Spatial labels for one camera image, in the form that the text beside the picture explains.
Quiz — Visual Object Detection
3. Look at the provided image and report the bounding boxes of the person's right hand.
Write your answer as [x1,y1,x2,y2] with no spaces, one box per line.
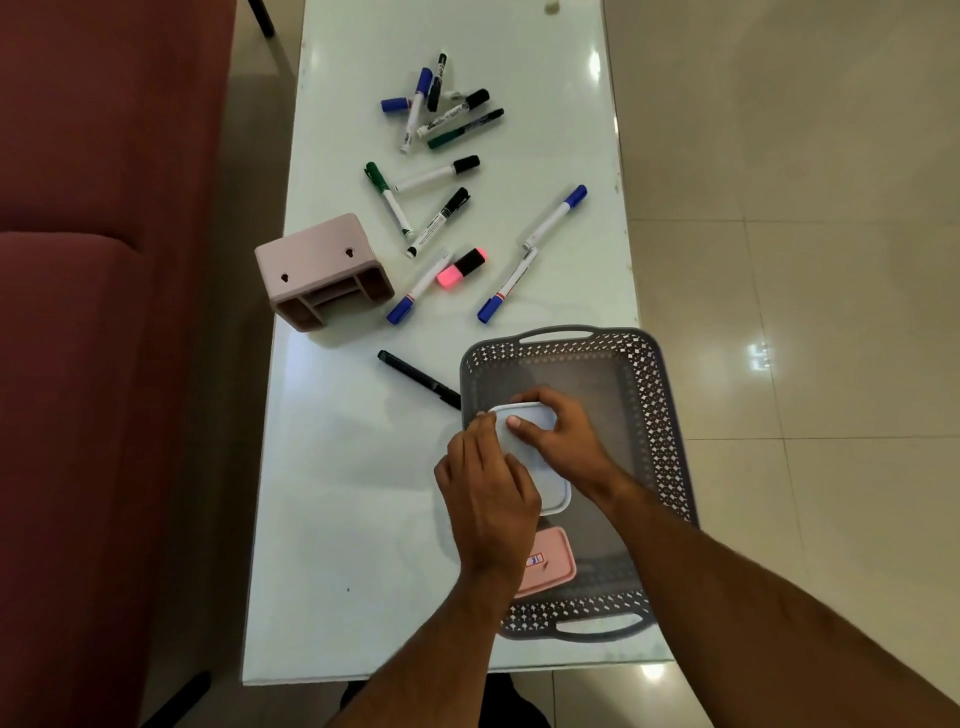
[506,386,624,505]

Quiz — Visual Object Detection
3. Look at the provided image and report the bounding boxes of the person's left hand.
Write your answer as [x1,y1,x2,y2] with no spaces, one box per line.
[434,410,543,583]

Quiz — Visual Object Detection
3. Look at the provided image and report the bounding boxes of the white lidded container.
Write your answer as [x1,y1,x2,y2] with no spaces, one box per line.
[487,401,573,517]

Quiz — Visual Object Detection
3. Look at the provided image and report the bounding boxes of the grey perforated plastic basket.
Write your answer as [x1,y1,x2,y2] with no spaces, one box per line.
[458,323,700,644]

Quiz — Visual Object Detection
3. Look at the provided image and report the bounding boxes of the small pink box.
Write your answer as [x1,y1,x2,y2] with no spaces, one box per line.
[513,526,579,600]

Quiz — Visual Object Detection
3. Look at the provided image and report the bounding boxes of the black pen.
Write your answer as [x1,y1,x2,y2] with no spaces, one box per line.
[376,349,463,412]

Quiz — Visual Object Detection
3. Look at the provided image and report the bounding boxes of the pink highlighter marker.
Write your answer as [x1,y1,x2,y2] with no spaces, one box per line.
[436,247,490,291]

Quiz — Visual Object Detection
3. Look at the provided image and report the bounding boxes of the pink plastic pen organizer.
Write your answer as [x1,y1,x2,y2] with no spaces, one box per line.
[253,212,397,334]

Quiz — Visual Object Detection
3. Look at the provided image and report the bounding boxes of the person's right forearm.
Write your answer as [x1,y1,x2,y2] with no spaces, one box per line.
[596,468,960,728]

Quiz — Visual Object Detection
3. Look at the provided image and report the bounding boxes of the person's left forearm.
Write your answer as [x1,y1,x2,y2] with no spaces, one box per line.
[329,566,526,728]

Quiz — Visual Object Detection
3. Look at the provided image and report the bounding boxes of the red sofa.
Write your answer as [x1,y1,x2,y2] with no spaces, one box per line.
[0,0,277,728]

